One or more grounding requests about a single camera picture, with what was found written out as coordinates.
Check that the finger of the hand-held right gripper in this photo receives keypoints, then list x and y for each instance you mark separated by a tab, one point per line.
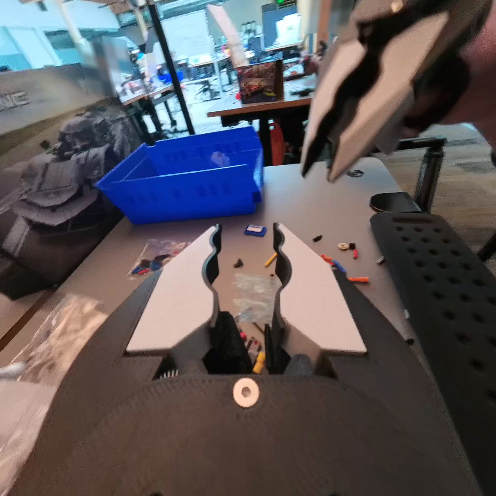
329	89
403	69

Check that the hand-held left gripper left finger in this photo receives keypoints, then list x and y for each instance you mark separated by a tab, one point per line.
174	302

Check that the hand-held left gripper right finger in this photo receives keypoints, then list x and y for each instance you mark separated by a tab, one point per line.
317	302

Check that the small clear lego bag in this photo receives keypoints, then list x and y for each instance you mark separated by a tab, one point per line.
252	294

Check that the small bag of lego pieces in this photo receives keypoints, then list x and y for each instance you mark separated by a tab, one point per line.
155	263

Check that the scattered loose lego pieces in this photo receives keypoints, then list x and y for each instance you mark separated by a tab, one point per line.
356	279

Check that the yellow lego axle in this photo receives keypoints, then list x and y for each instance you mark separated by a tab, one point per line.
271	259

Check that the colourful lego box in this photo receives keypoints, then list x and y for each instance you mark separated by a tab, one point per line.
257	83

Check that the pile of lego part bags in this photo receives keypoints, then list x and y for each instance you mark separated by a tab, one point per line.
66	329

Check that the black lego set box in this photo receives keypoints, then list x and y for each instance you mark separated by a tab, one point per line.
58	174

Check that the person's right hand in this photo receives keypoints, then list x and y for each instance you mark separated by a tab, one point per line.
482	77

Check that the wooden-edged work table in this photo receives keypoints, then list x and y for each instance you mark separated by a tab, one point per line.
271	105

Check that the small blue labelled box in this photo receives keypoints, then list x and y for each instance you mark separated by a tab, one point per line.
255	231

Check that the blue plastic storage bin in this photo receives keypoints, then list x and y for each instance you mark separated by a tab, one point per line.
186	193

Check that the black perforated office chair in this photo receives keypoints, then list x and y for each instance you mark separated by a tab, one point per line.
438	279

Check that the crumpled clear plastic bag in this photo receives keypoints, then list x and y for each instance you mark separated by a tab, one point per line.
219	159

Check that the cluttered workbench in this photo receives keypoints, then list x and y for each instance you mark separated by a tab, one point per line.
147	93

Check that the black metal post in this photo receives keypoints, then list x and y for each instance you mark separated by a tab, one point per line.
170	69

